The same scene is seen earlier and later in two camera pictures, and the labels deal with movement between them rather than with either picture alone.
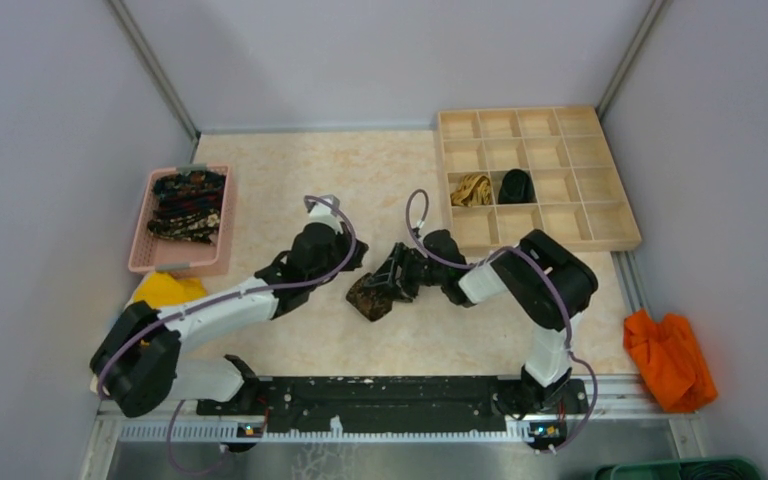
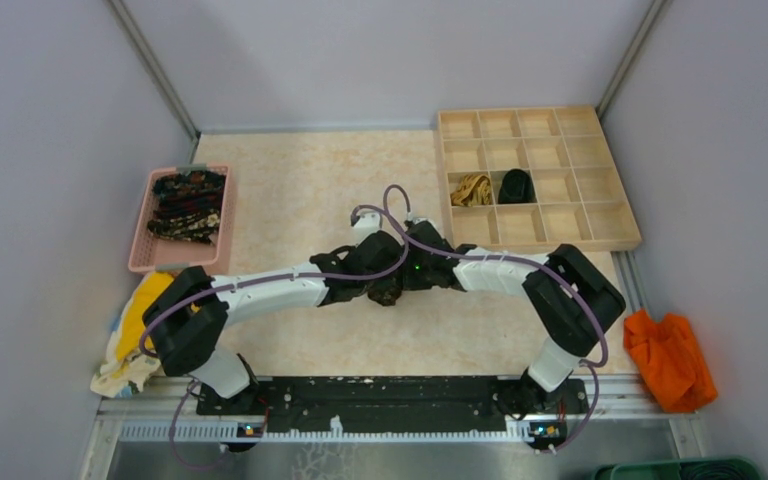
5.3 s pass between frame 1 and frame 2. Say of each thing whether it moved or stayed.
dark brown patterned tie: moved
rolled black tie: stayed
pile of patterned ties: stayed
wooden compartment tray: stayed
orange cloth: stayed
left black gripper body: moved
